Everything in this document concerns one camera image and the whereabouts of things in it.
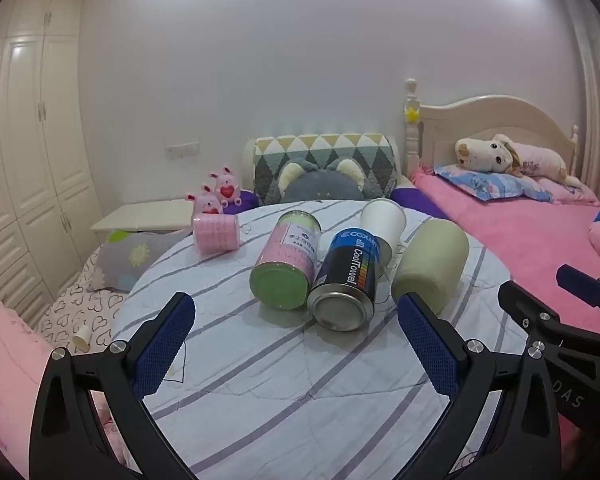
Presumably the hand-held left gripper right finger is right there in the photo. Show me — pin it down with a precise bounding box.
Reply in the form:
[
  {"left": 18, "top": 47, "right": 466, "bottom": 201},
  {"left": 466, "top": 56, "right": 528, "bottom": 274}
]
[{"left": 396, "top": 292, "right": 563, "bottom": 480}]

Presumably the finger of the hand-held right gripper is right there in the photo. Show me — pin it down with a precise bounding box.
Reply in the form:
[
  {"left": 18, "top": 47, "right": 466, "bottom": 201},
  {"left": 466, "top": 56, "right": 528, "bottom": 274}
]
[
  {"left": 498, "top": 280, "right": 600, "bottom": 357},
  {"left": 556, "top": 264, "right": 600, "bottom": 334}
]

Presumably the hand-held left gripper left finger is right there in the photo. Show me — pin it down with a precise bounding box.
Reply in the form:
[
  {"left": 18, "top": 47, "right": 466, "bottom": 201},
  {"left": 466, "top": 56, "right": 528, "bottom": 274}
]
[{"left": 28, "top": 291, "right": 198, "bottom": 480}]

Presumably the white paper cup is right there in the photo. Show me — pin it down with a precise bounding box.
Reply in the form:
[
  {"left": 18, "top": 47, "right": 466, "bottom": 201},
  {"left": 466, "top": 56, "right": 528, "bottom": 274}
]
[{"left": 360, "top": 198, "right": 407, "bottom": 271}]

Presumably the small paper cup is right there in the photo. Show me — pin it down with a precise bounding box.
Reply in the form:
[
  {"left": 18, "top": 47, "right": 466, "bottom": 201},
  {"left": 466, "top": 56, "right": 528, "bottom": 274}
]
[{"left": 71, "top": 324, "right": 92, "bottom": 352}]

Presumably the pink bed sheet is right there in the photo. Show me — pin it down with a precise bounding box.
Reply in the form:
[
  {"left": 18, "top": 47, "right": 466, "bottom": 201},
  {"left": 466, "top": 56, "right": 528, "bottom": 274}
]
[{"left": 411, "top": 170, "right": 600, "bottom": 353}]

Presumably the green thread roll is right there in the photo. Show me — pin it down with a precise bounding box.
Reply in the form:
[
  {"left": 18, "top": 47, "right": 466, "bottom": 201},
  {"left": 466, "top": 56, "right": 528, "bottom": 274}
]
[{"left": 391, "top": 218, "right": 470, "bottom": 316}]

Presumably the grey flower pillow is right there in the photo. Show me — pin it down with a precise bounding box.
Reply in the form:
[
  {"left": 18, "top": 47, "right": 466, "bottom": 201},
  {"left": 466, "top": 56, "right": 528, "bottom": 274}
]
[{"left": 82, "top": 230, "right": 193, "bottom": 293}]

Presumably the heart print sheet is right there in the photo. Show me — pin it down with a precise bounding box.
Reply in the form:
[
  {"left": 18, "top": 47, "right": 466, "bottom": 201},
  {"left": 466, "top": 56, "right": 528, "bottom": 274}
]
[{"left": 32, "top": 245, "right": 131, "bottom": 356}]

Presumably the blue and black can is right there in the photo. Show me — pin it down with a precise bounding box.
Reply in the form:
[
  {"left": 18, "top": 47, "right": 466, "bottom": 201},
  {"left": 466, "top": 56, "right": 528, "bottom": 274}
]
[{"left": 306, "top": 228, "right": 382, "bottom": 332}]

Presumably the pink thread roll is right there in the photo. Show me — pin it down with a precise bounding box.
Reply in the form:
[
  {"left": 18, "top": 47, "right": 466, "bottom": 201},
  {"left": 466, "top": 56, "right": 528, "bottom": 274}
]
[{"left": 192, "top": 213, "right": 241, "bottom": 252}]

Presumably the blue printed pillow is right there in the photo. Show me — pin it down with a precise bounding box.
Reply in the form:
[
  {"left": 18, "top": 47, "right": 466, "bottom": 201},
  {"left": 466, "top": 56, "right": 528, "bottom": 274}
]
[{"left": 432, "top": 164, "right": 600, "bottom": 206}]

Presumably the white bedside board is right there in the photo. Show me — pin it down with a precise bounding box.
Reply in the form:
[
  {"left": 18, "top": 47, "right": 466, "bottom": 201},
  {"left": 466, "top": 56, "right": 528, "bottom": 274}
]
[{"left": 90, "top": 199, "right": 201, "bottom": 233}]

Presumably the purple cushion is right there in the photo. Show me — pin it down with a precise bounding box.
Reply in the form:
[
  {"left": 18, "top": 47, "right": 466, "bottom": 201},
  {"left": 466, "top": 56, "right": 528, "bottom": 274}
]
[
  {"left": 223, "top": 189, "right": 260, "bottom": 216},
  {"left": 390, "top": 185, "right": 437, "bottom": 214}
]

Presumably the small pink bunny toy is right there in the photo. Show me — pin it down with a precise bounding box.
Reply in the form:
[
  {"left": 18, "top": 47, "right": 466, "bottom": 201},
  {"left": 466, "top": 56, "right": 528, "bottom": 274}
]
[{"left": 185, "top": 185, "right": 224, "bottom": 216}]

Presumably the plush dog toy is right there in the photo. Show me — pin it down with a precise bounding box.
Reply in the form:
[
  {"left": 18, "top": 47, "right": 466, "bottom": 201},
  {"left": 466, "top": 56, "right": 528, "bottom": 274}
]
[{"left": 454, "top": 133, "right": 583, "bottom": 189}]

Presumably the pink blanket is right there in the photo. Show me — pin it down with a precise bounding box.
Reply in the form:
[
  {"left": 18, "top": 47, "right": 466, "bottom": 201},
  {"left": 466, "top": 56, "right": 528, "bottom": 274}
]
[{"left": 0, "top": 301, "right": 131, "bottom": 468}]

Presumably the pink and green canister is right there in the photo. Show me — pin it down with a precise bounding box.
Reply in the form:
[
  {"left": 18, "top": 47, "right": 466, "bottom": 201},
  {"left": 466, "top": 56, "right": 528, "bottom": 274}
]
[{"left": 249, "top": 210, "right": 323, "bottom": 311}]

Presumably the large pink bunny toy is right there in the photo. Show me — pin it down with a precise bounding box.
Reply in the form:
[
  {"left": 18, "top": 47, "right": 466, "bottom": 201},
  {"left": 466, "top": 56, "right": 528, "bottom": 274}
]
[{"left": 209, "top": 165, "right": 242, "bottom": 206}]

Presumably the triangle patterned cushion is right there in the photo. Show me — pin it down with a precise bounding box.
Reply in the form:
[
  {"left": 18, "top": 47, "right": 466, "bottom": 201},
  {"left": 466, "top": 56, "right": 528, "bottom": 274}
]
[{"left": 252, "top": 133, "right": 399, "bottom": 206}]

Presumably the grey cat cushion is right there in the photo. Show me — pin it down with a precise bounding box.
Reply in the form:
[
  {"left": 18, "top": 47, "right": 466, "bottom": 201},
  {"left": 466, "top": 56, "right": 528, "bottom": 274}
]
[{"left": 277, "top": 157, "right": 366, "bottom": 205}]

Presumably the cream bed headboard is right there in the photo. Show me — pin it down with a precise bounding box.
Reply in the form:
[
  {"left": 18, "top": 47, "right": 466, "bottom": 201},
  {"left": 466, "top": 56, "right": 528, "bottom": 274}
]
[{"left": 404, "top": 78, "right": 581, "bottom": 181}]

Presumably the white curtain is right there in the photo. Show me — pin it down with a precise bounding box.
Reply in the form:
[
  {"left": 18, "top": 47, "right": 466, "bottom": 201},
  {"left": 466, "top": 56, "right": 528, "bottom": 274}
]
[{"left": 562, "top": 0, "right": 600, "bottom": 206}]

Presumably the cream wardrobe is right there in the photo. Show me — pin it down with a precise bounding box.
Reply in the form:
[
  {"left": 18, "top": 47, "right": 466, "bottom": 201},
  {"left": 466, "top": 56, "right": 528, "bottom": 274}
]
[{"left": 0, "top": 0, "right": 103, "bottom": 331}]

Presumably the white wall outlet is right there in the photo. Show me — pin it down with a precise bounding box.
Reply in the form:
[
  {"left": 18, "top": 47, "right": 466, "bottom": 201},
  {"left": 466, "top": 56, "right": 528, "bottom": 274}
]
[{"left": 165, "top": 142, "right": 201, "bottom": 159}]

